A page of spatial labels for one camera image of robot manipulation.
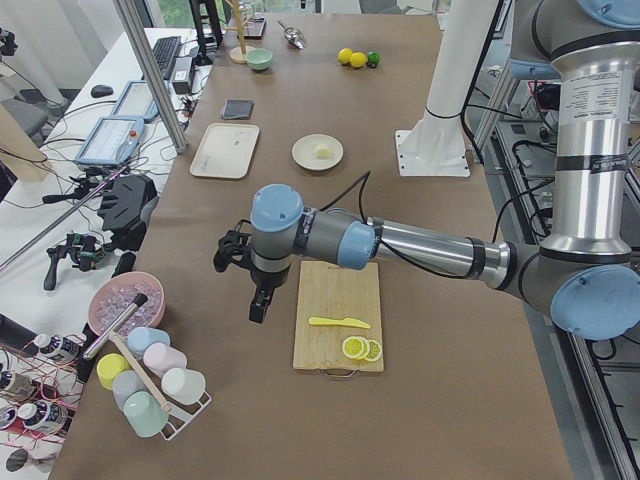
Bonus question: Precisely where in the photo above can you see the lemon slice back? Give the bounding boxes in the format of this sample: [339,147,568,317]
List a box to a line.
[363,339,383,363]

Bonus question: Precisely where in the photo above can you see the wooden cutting board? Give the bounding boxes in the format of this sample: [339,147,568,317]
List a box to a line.
[293,261,385,376]

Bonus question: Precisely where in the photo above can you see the mint green bowl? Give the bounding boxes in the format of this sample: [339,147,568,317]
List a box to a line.
[245,48,273,72]

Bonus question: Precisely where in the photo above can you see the metal ice scoop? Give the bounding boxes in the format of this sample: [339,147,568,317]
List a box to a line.
[278,20,306,50]

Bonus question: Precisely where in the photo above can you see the cream rabbit tray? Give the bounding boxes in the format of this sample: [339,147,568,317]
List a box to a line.
[189,123,260,180]

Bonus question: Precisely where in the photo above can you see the cream round plate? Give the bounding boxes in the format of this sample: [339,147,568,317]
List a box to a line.
[291,134,344,171]

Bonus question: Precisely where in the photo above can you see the wooden mug tree stand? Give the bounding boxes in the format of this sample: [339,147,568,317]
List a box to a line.
[225,0,254,64]

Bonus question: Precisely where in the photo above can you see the blue teach pendant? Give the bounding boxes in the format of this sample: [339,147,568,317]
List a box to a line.
[111,80,158,122]
[74,116,145,167]

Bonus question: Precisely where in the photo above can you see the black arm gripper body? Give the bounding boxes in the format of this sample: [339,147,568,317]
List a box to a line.
[213,219,290,303]

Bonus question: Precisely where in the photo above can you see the mint green cup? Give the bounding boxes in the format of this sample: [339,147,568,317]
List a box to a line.
[123,391,169,438]

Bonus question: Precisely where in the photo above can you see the pink cup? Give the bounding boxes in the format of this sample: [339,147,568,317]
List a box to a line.
[143,342,187,377]

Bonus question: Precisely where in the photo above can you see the aluminium frame post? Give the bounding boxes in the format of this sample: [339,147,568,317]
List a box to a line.
[113,0,187,154]

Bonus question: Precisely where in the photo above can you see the yellow plastic knife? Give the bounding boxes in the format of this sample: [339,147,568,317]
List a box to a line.
[308,316,371,330]

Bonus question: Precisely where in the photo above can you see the blue cup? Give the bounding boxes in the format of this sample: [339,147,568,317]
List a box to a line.
[126,327,171,358]

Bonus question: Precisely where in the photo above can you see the yellow lemon lower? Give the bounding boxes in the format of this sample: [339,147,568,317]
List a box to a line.
[337,48,353,65]

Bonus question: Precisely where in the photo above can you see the white cup rack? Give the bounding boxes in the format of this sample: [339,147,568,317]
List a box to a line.
[74,332,213,442]

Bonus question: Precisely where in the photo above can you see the black computer mouse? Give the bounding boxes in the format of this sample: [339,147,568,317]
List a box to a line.
[90,84,114,98]

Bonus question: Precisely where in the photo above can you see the pink ice bowl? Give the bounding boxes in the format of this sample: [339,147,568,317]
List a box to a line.
[88,271,165,336]

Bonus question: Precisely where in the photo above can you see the grey cup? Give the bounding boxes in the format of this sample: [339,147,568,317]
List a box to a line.
[112,370,147,411]

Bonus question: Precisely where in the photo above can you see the black keyboard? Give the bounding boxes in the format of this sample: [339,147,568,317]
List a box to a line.
[152,36,181,80]

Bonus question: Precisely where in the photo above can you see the green lime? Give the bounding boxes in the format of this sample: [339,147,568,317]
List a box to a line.
[367,51,381,68]

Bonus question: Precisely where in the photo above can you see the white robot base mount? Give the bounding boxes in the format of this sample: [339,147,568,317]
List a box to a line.
[395,0,501,178]

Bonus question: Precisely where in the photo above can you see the yellow cup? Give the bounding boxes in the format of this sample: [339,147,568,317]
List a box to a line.
[96,353,131,390]

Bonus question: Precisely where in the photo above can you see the grey folded cloth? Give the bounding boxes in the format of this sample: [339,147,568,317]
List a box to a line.
[220,99,254,120]

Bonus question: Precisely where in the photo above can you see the blue teach pendant far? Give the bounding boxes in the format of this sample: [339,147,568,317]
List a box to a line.
[111,80,158,122]

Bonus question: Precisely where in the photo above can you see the blue teach pendant near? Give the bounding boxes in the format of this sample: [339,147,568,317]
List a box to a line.
[74,116,145,167]

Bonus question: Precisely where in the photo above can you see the lemon slice front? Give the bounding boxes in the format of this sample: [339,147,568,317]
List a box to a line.
[341,335,370,360]

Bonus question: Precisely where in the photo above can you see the lemon slice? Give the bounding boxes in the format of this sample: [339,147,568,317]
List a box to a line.
[341,335,370,360]
[363,339,383,363]

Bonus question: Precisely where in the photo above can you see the yellow lemon upper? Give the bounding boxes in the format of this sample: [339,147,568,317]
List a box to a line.
[349,52,368,69]

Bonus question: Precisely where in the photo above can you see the yellow lemon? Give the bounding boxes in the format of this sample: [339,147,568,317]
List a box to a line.
[337,48,353,65]
[349,52,368,69]

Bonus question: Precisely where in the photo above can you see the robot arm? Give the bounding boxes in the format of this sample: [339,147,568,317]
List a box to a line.
[213,1,639,340]
[510,1,639,80]

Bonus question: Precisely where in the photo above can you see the white cup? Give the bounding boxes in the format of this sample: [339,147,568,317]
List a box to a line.
[161,368,206,405]

